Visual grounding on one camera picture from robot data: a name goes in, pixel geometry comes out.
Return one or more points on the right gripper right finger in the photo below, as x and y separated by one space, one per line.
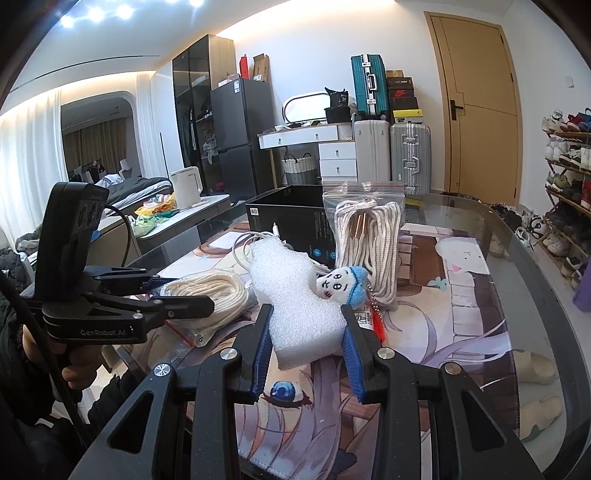
469 438

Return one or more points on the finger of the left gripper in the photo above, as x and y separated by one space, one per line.
152 311
121 280

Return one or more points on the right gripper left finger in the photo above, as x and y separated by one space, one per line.
180 423

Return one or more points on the white foam block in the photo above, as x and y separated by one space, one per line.
304 327

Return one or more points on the white plush doll keychain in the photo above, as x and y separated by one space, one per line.
345 285

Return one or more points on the red white tissue pack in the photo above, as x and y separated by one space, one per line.
369 317

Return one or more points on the person's left hand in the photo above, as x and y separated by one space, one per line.
80 369

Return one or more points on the grey side cabinet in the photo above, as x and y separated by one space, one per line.
109 247

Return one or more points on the white electric kettle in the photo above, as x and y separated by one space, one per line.
187 187

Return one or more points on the black cardboard box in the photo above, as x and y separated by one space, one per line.
299 214

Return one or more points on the black refrigerator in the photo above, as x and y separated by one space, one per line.
242 109

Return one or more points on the purple bag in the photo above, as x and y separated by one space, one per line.
582 295

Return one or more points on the woven laundry basket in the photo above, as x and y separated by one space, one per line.
300 170

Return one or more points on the shoe rack with shoes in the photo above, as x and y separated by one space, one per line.
563 232

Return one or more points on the oval mirror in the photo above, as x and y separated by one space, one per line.
306 107

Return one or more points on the white dresser with drawers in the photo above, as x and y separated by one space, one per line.
332 144

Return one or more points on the black handbag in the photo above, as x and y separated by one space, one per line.
338 110

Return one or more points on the white suitcase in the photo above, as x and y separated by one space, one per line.
373 151

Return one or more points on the silver suitcase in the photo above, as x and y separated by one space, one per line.
411 156

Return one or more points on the teal suitcase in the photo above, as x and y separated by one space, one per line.
371 89

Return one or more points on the stack of shoe boxes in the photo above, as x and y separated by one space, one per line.
404 104

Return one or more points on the wooden door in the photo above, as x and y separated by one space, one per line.
482 109

